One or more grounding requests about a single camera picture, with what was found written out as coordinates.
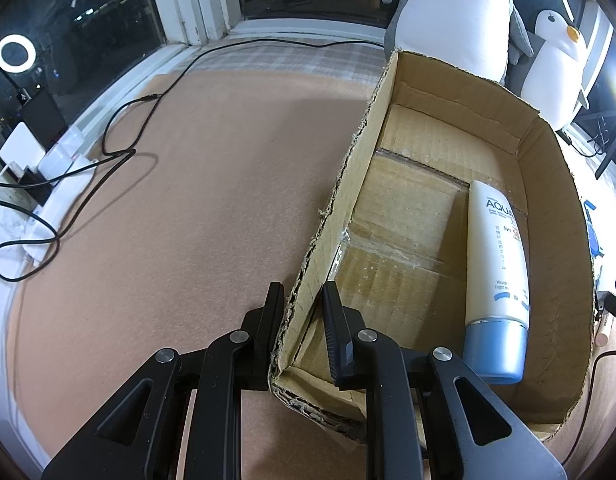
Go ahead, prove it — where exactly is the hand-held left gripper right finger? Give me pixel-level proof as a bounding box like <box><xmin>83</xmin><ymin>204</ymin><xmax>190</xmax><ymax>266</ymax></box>
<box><xmin>322</xmin><ymin>281</ymin><xmax>569</xmax><ymax>480</ymax></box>

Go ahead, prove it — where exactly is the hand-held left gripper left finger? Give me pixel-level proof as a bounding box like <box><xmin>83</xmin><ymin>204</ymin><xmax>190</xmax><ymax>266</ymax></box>
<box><xmin>42</xmin><ymin>281</ymin><xmax>286</xmax><ymax>480</ymax></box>

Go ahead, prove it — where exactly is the cardboard box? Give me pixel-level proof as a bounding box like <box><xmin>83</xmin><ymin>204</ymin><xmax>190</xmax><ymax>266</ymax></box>
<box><xmin>269</xmin><ymin>50</ymin><xmax>599</xmax><ymax>443</ymax></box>

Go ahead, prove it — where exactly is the white tube with blue cap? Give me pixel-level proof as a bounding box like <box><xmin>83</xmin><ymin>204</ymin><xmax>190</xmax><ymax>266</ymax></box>
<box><xmin>462</xmin><ymin>180</ymin><xmax>531</xmax><ymax>386</ymax></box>

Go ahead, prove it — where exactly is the brown felt mat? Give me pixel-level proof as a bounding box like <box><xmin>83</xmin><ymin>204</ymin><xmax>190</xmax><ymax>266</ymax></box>
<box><xmin>8</xmin><ymin>67</ymin><xmax>616</xmax><ymax>480</ymax></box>

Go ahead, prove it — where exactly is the black stand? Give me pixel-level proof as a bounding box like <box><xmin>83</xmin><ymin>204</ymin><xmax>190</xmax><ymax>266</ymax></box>
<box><xmin>595</xmin><ymin>120</ymin><xmax>616</xmax><ymax>181</ymax></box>

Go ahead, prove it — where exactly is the white power strip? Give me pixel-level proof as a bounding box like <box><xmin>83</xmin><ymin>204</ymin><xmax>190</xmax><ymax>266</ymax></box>
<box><xmin>0</xmin><ymin>157</ymin><xmax>99</xmax><ymax>261</ymax></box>

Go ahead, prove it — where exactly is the small white penguin plush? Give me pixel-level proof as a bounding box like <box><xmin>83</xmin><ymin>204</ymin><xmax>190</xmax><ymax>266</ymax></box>
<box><xmin>520</xmin><ymin>8</ymin><xmax>591</xmax><ymax>131</ymax></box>

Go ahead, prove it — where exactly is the plaid blanket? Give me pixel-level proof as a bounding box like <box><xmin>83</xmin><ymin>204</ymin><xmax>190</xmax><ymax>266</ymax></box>
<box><xmin>193</xmin><ymin>42</ymin><xmax>393</xmax><ymax>81</ymax></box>

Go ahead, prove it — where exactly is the white plug adapter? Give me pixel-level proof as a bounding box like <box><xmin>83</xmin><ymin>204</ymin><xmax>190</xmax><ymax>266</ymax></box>
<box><xmin>38</xmin><ymin>127</ymin><xmax>86</xmax><ymax>176</ymax></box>

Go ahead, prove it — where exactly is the black plug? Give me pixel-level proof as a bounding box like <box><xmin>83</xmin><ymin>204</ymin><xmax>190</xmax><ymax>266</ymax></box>
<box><xmin>20</xmin><ymin>167</ymin><xmax>54</xmax><ymax>206</ymax></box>

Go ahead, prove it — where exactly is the black power bank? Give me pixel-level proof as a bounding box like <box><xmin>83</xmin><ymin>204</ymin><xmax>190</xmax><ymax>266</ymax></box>
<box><xmin>19</xmin><ymin>90</ymin><xmax>69</xmax><ymax>148</ymax></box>

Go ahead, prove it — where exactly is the white flat charger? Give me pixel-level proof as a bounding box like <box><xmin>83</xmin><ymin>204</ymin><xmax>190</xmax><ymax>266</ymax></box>
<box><xmin>0</xmin><ymin>122</ymin><xmax>41</xmax><ymax>181</ymax></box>

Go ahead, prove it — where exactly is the large grey white plush toy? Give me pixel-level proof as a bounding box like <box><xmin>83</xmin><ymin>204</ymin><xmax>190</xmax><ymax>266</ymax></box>
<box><xmin>379</xmin><ymin>0</ymin><xmax>534</xmax><ymax>86</ymax></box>

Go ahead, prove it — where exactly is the thin black cable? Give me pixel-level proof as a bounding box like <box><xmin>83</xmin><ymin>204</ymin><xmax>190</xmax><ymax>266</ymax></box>
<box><xmin>562</xmin><ymin>350</ymin><xmax>616</xmax><ymax>466</ymax></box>

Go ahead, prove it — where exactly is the long black cable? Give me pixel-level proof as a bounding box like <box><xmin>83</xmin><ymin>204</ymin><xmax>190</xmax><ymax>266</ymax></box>
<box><xmin>0</xmin><ymin>37</ymin><xmax>389</xmax><ymax>283</ymax></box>

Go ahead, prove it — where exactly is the white window frame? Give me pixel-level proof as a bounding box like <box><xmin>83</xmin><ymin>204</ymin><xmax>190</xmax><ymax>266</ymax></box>
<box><xmin>145</xmin><ymin>0</ymin><xmax>243</xmax><ymax>46</ymax></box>

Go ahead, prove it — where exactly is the white ring light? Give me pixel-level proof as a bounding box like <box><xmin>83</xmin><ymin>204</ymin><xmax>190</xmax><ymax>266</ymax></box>
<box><xmin>0</xmin><ymin>34</ymin><xmax>37</xmax><ymax>73</ymax></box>

